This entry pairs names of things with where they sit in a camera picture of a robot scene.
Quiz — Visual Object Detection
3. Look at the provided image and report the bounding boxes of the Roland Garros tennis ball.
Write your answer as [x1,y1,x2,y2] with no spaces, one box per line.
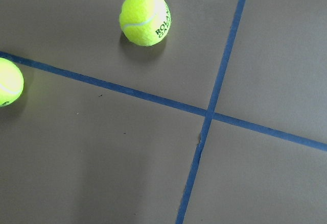
[119,0,171,46]

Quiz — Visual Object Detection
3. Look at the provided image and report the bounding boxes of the Wilson tennis ball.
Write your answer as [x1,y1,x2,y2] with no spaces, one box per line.
[1,58,24,107]

